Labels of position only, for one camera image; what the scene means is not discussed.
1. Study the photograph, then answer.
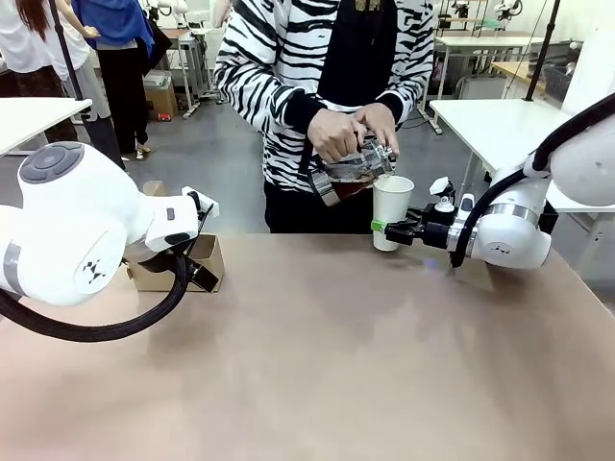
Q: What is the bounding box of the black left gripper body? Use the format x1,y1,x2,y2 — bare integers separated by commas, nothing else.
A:
125,246,193,277

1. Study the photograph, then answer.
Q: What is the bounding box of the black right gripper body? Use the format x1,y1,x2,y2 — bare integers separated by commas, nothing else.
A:
421,210,455,251

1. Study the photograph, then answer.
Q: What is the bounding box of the brown cardboard cup carrier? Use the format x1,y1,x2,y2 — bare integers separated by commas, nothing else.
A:
127,180,226,293

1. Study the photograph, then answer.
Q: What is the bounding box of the white paper cup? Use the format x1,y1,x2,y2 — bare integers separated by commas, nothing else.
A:
372,175,415,253

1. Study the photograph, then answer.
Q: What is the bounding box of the glass french press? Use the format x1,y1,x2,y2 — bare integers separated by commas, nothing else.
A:
309,136,400,207

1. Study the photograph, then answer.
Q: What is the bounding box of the person's left zebra-sleeved forearm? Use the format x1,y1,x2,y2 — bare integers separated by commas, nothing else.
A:
374,47,436,124

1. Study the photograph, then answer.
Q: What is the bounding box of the person's right zebra-sleeved forearm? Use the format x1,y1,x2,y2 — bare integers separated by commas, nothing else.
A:
213,57,326,133

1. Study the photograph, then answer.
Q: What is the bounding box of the person's left hand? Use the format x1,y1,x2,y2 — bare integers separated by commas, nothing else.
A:
353,102,401,162

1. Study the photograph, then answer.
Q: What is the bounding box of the person's right hand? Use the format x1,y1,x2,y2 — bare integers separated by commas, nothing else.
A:
307,108,364,164

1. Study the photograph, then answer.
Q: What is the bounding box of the large white work table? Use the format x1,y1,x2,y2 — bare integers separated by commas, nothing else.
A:
429,98,615,215

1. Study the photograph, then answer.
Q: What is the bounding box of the brown cardboard box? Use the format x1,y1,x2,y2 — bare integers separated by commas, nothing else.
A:
143,76,179,122

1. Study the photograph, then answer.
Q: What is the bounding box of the wooden background table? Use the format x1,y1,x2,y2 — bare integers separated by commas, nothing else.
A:
489,61,549,95

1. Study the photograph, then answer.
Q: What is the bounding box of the white side table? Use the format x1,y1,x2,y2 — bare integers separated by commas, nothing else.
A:
0,97,93,158

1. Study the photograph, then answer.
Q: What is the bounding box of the white background table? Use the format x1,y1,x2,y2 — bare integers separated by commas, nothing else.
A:
431,36,547,116

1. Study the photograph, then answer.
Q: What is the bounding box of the person in zebra sweater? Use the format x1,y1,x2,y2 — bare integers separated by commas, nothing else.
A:
213,0,436,235

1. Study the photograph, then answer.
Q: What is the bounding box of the bystander in grey skirt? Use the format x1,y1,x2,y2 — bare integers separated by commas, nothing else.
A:
47,0,111,121

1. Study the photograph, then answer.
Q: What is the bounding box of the white panel board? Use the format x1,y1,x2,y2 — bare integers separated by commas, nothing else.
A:
561,26,615,116

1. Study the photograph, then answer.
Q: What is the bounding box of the bystander in blue top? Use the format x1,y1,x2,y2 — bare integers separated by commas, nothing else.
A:
71,0,158,162

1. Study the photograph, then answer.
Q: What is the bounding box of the long-haired bystander in white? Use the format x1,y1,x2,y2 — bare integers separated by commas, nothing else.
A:
0,0,66,145

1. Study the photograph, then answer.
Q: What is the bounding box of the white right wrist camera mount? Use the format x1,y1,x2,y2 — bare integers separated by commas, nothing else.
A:
429,176,456,215

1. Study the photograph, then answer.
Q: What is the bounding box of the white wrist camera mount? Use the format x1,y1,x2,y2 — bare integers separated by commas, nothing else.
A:
429,176,456,215
180,185,221,218

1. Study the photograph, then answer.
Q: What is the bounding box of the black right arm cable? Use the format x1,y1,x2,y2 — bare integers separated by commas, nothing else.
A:
449,95,615,269

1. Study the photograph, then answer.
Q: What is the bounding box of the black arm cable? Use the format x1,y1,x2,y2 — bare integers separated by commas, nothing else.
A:
449,95,615,269
0,190,212,343

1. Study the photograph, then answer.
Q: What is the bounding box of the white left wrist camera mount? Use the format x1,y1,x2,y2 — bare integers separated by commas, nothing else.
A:
180,185,221,218

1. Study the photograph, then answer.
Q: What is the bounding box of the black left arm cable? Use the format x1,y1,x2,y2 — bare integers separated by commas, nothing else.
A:
0,190,212,343

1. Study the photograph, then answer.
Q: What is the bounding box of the black wire basket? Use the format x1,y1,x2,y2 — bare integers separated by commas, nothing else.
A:
542,61,580,100

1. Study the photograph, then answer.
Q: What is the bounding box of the white table frame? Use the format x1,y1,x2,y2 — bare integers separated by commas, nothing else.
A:
162,26,215,121

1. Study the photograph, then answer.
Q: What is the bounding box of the black camera stand pole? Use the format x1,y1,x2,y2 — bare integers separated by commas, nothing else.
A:
47,0,127,172
524,0,562,103

